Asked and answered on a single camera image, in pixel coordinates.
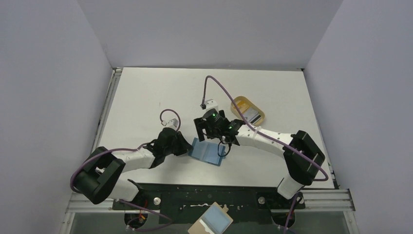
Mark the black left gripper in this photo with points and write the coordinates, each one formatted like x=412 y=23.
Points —
x=182 y=144

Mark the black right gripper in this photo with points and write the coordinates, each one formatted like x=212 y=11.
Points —
x=200 y=128

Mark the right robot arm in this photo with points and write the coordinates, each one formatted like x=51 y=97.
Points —
x=302 y=156

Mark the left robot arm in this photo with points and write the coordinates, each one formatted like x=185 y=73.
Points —
x=123 y=189

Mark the gold VIP card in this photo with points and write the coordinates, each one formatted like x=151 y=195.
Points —
x=243 y=105

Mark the white VIP card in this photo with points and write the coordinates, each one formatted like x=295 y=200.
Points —
x=252 y=116

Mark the blue card on cardboard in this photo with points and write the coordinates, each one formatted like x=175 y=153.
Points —
x=215 y=220

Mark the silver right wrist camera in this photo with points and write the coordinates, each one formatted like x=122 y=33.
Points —
x=209 y=104

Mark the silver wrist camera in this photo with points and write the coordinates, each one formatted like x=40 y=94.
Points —
x=209 y=104
x=173 y=123

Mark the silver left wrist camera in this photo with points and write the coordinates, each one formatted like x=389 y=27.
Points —
x=173 y=123

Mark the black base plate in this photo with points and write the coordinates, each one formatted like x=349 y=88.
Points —
x=185 y=203

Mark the aluminium right side rail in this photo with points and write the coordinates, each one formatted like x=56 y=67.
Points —
x=332 y=172

